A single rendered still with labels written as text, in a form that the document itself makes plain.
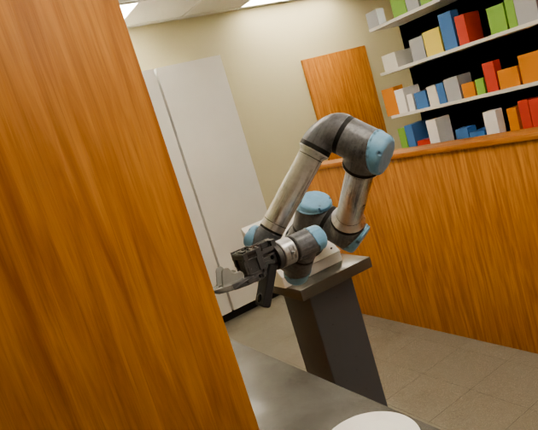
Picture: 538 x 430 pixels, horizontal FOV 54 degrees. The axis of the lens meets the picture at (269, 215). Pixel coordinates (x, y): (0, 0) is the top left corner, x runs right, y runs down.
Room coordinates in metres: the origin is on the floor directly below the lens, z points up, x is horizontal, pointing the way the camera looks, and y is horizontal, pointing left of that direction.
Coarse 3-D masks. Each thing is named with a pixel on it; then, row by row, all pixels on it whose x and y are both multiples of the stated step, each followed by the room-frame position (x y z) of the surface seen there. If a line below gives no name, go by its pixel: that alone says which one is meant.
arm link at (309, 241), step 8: (296, 232) 1.42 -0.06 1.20; (304, 232) 1.41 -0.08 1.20; (312, 232) 1.41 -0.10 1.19; (320, 232) 1.42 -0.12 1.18; (296, 240) 1.38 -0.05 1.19; (304, 240) 1.39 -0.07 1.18; (312, 240) 1.39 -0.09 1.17; (320, 240) 1.41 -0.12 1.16; (304, 248) 1.38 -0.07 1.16; (312, 248) 1.39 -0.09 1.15; (320, 248) 1.41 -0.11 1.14; (304, 256) 1.39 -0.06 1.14; (312, 256) 1.41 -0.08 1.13
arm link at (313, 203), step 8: (312, 192) 1.83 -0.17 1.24; (320, 192) 1.83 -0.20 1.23; (304, 200) 1.79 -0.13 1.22; (312, 200) 1.79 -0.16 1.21; (320, 200) 1.79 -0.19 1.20; (328, 200) 1.79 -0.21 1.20; (304, 208) 1.77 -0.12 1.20; (312, 208) 1.76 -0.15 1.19; (320, 208) 1.76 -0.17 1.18; (328, 208) 1.77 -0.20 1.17; (296, 216) 1.83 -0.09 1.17; (304, 216) 1.79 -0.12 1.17; (312, 216) 1.77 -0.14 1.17; (320, 216) 1.77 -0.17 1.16; (328, 216) 1.76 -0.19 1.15; (296, 224) 1.84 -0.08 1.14; (304, 224) 1.80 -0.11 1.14; (312, 224) 1.78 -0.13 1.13; (320, 224) 1.76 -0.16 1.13
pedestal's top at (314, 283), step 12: (336, 264) 1.89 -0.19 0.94; (348, 264) 1.84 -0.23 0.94; (360, 264) 1.84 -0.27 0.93; (312, 276) 1.83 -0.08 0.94; (324, 276) 1.79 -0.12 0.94; (336, 276) 1.79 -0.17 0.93; (348, 276) 1.81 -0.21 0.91; (276, 288) 1.87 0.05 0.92; (288, 288) 1.79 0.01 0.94; (300, 288) 1.74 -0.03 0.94; (312, 288) 1.74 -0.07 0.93; (324, 288) 1.76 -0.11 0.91
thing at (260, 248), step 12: (264, 240) 1.38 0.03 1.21; (240, 252) 1.32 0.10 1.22; (252, 252) 1.31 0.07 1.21; (264, 252) 1.34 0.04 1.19; (276, 252) 1.36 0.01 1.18; (240, 264) 1.33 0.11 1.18; (252, 264) 1.30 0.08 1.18; (264, 264) 1.32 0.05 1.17; (276, 264) 1.37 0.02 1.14; (264, 276) 1.31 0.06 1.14
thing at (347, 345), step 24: (336, 288) 1.86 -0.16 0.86; (312, 312) 1.81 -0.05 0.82; (336, 312) 1.84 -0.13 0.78; (360, 312) 1.89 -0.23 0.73; (312, 336) 1.86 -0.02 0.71; (336, 336) 1.83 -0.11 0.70; (360, 336) 1.88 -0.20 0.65; (312, 360) 1.91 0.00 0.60; (336, 360) 1.82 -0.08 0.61; (360, 360) 1.86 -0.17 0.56; (336, 384) 1.80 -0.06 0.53; (360, 384) 1.85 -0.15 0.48
